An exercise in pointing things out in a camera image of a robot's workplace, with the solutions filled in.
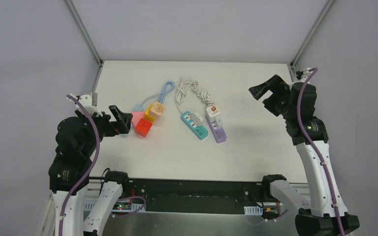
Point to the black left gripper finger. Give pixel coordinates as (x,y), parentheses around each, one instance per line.
(123,128)
(122,118)

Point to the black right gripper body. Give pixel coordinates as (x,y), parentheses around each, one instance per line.
(274,96)

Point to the beige dragon cube socket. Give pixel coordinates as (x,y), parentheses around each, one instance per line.
(156,110)

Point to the teal power strip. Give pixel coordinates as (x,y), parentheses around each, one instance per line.
(198,130)

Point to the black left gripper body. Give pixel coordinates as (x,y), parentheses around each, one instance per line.
(111,123)

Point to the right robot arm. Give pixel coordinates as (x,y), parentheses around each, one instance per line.
(325,213)

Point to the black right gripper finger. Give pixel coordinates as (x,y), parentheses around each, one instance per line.
(274,84)
(272,104)

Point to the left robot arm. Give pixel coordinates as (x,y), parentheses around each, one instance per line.
(69,176)

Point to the pink triangular socket adapter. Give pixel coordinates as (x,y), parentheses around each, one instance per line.
(136,117)

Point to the yellow cube socket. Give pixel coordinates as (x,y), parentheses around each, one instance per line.
(147,115)

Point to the red cube socket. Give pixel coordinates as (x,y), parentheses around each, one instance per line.
(143,127)

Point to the white plug adapter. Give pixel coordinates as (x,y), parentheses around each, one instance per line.
(197,118)

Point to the light blue power strip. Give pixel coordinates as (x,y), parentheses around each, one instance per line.
(138,108)

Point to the grey round plug adapter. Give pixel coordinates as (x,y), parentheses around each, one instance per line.
(219,122)

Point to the white tiger cube socket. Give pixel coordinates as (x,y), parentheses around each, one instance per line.
(212,113)

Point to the purple power strip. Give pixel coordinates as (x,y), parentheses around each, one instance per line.
(217,132)

